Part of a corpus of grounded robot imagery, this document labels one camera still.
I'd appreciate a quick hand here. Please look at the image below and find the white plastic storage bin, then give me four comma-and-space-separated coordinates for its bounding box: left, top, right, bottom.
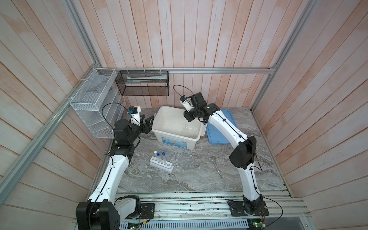
152, 106, 207, 150

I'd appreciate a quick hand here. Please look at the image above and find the blue capped test tube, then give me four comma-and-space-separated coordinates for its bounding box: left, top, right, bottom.
162, 152, 167, 165
156, 152, 161, 163

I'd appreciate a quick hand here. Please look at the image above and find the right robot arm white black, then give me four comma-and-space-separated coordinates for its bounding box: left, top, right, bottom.
180, 93, 269, 216

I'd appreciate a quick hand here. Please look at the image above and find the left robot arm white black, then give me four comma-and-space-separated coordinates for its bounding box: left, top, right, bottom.
76, 115, 154, 230

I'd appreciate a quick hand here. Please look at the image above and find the blue plastic bin lid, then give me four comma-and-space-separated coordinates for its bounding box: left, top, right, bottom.
206, 109, 237, 145

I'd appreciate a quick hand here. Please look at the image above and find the white test tube rack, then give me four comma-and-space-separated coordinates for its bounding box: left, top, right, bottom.
149, 157, 173, 173

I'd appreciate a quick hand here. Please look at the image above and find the white perforated vent cover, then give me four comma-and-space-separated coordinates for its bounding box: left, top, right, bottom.
119, 219, 249, 230

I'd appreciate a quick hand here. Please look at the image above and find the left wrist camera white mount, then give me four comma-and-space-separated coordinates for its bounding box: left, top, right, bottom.
128, 106, 141, 126

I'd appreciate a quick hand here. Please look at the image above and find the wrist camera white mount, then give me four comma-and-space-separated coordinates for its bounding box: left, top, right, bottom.
128, 106, 141, 126
180, 95, 194, 112

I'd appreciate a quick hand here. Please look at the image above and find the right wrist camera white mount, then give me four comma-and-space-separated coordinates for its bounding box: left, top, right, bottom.
180, 95, 194, 112

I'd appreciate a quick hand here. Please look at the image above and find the black mesh wall basket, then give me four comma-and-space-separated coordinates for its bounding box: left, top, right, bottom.
115, 70, 170, 96

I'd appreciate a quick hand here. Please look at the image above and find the white wire mesh shelf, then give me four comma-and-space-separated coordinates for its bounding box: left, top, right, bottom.
71, 68, 123, 139

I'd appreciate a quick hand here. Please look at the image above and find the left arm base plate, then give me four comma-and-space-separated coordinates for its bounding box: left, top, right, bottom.
137, 203, 155, 219

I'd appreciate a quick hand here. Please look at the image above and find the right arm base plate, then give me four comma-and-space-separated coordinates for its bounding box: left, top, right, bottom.
227, 200, 269, 217

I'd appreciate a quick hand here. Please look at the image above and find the aluminium rail base frame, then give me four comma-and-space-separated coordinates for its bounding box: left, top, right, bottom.
73, 191, 311, 223

